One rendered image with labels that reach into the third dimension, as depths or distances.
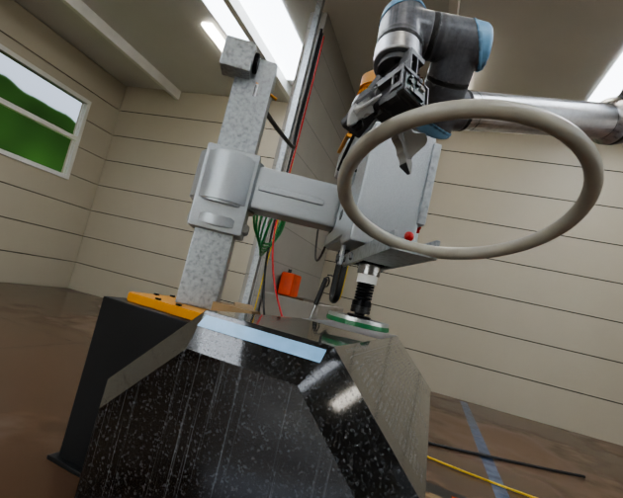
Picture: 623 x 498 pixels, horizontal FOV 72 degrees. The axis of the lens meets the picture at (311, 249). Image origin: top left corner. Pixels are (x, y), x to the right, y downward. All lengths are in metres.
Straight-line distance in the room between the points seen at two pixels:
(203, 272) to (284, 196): 0.53
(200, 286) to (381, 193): 1.04
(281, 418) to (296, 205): 1.33
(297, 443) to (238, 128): 1.62
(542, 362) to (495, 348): 0.59
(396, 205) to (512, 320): 5.17
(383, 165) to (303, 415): 0.88
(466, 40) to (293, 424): 0.83
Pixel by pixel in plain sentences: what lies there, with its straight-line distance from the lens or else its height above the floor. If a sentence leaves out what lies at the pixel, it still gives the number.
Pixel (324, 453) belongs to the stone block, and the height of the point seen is 0.68.
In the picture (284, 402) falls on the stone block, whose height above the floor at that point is 0.74.
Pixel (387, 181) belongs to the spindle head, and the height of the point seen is 1.39.
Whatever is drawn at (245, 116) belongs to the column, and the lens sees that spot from 2.23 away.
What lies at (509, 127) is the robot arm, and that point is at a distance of 1.10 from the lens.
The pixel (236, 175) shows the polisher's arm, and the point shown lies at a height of 1.43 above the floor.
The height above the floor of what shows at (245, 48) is 2.03.
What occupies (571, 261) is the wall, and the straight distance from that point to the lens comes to 6.73.
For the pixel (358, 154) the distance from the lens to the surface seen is 0.80.
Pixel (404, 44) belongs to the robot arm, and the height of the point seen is 1.44.
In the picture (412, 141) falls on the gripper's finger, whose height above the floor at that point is 1.28.
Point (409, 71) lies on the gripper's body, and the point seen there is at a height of 1.38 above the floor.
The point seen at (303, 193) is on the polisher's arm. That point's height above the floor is 1.43.
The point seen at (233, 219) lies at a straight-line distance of 2.07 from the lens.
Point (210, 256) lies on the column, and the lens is 2.10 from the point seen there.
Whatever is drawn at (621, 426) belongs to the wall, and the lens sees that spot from 6.93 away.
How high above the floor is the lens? 0.98
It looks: 5 degrees up
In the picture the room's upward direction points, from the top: 13 degrees clockwise
